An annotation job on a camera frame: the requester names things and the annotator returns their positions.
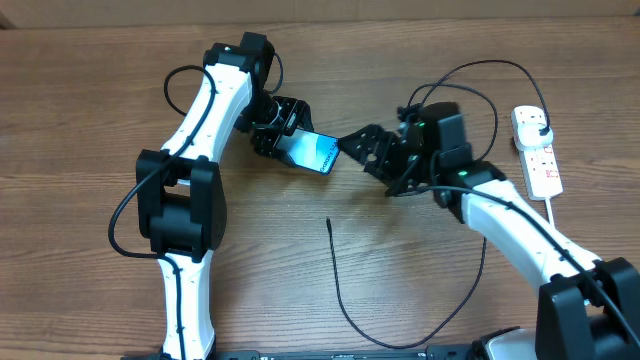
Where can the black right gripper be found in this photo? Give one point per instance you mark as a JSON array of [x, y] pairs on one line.
[[382, 164]]

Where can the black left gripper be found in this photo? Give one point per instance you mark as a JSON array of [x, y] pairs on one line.
[[266, 142]]

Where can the blue-screen smartphone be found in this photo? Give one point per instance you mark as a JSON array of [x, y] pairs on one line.
[[309, 150]]

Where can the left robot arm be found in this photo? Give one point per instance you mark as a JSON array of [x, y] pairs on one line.
[[181, 203]]

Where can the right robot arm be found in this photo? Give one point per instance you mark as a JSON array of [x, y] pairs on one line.
[[587, 308]]

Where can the white charger plug adapter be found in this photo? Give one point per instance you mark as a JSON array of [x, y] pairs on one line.
[[528, 137]]

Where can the white power strip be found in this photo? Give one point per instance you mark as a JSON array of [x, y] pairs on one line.
[[539, 166]]

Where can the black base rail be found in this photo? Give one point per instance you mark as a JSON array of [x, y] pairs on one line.
[[433, 352]]

